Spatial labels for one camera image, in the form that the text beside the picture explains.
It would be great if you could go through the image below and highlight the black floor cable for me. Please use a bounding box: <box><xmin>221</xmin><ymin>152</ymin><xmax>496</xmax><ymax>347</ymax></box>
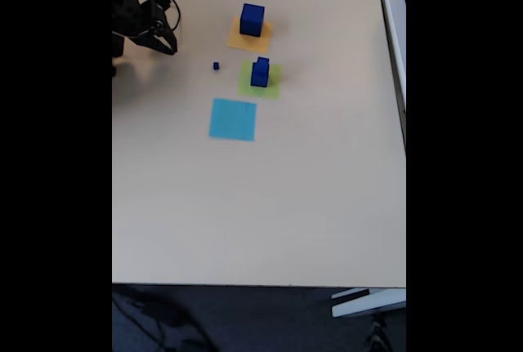
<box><xmin>112</xmin><ymin>286</ymin><xmax>216</xmax><ymax>352</ymax></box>

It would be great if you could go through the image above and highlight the light blue paper square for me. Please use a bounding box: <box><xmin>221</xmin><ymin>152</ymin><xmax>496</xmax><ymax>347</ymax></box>
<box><xmin>208</xmin><ymin>97</ymin><xmax>258</xmax><ymax>142</ymax></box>

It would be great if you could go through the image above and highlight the orange paper square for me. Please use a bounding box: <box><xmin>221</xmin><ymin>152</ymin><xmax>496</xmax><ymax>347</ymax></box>
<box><xmin>226</xmin><ymin>16</ymin><xmax>273</xmax><ymax>54</ymax></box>

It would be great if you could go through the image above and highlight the white table leg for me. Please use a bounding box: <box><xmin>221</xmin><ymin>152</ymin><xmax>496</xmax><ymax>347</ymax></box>
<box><xmin>330</xmin><ymin>287</ymin><xmax>407</xmax><ymax>319</ymax></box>

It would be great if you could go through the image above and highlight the green paper square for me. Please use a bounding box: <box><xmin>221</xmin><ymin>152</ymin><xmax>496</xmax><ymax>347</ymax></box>
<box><xmin>237</xmin><ymin>60</ymin><xmax>284</xmax><ymax>100</ymax></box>

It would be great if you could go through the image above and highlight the large blue cube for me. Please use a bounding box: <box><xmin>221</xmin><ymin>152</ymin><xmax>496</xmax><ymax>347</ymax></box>
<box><xmin>239</xmin><ymin>2</ymin><xmax>266</xmax><ymax>38</ymax></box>

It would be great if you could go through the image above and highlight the medium blue cube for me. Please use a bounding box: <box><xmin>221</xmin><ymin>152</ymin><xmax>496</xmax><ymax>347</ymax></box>
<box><xmin>250</xmin><ymin>62</ymin><xmax>270</xmax><ymax>88</ymax></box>

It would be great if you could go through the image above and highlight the white neighbouring table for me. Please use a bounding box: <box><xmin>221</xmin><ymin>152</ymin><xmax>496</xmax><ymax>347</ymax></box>
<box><xmin>374</xmin><ymin>0</ymin><xmax>407</xmax><ymax>149</ymax></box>

